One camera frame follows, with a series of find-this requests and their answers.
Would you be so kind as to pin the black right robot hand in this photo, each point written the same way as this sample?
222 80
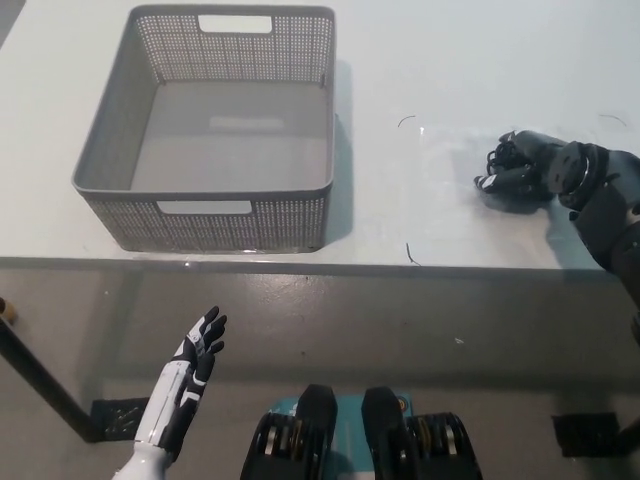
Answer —
555 162

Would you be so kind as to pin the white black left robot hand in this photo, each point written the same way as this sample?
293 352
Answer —
165 400

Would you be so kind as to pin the clear plastic film sheet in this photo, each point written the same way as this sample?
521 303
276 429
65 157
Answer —
450 210

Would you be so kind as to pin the black metal table leg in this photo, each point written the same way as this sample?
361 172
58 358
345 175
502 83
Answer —
45 380

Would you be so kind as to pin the grey perforated plastic basket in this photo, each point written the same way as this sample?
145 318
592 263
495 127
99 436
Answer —
215 227

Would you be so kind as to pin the small brown wooden object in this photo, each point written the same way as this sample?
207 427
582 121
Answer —
6 311

